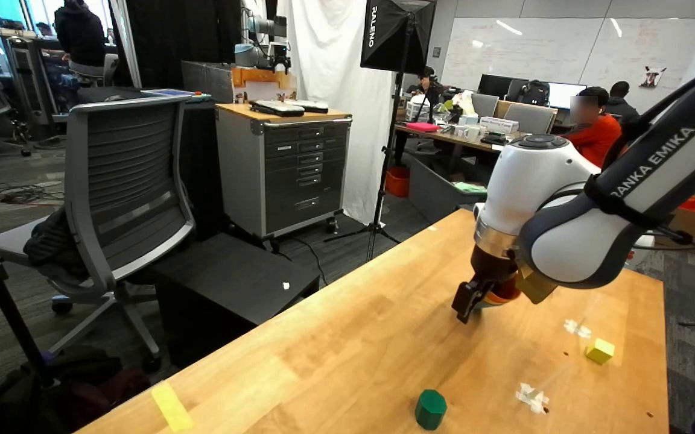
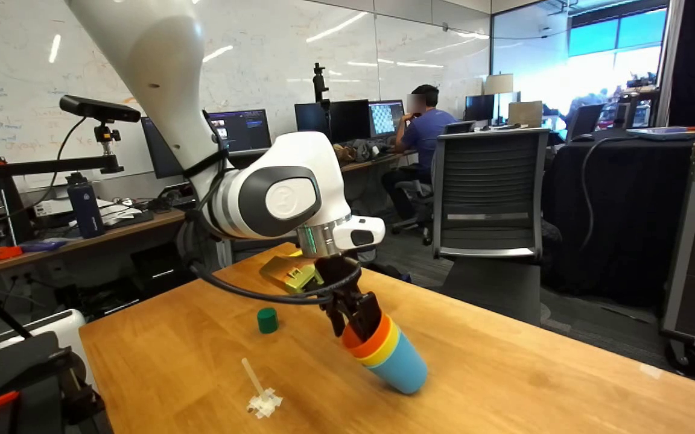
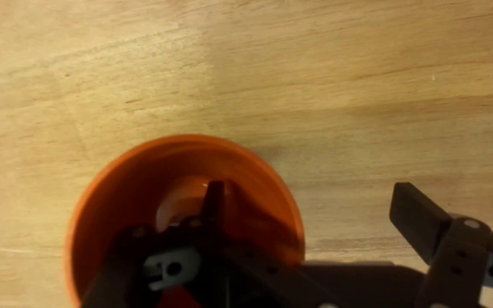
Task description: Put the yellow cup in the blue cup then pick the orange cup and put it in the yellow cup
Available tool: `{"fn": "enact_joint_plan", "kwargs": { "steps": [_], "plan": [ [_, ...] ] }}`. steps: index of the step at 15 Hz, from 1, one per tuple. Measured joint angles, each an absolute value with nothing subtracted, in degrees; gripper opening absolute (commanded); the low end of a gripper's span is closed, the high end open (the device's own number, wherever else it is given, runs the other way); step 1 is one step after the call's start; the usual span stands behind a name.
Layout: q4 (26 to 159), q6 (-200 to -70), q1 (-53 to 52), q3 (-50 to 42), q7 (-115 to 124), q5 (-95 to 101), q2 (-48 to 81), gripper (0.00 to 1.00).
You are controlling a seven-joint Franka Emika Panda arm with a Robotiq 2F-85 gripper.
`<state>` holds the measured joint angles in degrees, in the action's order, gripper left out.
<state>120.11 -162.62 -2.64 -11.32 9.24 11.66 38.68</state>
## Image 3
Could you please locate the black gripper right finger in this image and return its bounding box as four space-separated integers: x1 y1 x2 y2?
388 181 493 308

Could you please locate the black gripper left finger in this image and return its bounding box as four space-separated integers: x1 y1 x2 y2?
80 179 248 308

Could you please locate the orange plastic cup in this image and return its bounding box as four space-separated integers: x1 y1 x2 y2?
65 133 306 308

